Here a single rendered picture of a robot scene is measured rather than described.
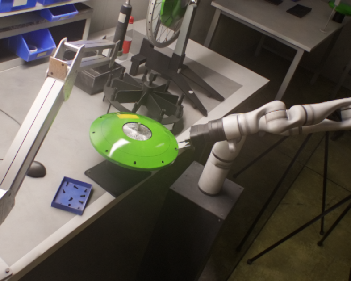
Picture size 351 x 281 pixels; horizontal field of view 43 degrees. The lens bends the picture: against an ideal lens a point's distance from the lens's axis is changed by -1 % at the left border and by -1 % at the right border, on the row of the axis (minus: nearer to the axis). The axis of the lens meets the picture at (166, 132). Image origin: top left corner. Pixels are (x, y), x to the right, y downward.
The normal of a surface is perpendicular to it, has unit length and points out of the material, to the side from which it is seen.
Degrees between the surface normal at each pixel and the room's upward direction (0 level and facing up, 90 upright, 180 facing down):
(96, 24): 90
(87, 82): 94
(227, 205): 0
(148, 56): 90
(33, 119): 38
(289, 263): 0
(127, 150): 21
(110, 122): 14
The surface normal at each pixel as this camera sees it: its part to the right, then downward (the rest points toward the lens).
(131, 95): 0.54, 0.61
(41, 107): 0.07, -0.34
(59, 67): -0.24, 0.48
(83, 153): 0.27, -0.80
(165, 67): -0.48, 0.37
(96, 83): 0.79, 0.54
